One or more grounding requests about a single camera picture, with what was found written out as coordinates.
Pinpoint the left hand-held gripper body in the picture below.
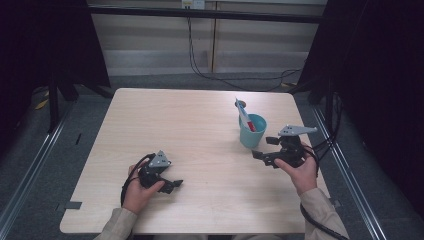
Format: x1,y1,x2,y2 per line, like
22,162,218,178
137,149,173,190

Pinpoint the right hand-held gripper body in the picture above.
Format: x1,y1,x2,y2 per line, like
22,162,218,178
275,124,319,169

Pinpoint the teal cup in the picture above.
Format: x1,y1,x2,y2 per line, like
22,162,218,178
238,113,268,150

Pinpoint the blue and white toothpaste tube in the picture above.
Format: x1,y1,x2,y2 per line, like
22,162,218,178
234,97,258,133

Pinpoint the person's left hand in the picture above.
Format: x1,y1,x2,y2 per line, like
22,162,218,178
121,162,166,215

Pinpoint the person's right hand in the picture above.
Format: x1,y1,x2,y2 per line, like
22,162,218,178
273,143,319,197

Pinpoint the dark curtain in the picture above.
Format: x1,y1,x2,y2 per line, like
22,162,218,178
0,0,112,158
296,0,424,211

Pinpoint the black metal stand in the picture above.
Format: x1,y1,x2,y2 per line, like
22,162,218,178
47,73,115,135

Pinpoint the yellow scrap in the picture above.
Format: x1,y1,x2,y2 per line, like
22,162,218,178
34,98,50,111

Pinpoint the black horizontal bar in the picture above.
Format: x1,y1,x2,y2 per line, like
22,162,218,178
88,5,325,25

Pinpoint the bundle of black floor cables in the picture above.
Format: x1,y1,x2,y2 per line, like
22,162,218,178
312,92,345,162

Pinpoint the aluminium floor rail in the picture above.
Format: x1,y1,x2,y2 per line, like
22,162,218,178
0,111,69,232
311,105,388,240

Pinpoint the right hand-held gripper cable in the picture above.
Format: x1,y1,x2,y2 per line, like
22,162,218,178
299,143,350,240

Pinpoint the black wall cable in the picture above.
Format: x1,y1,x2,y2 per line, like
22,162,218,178
186,16,303,93

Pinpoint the white wall power outlet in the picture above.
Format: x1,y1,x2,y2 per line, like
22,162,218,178
180,0,206,10

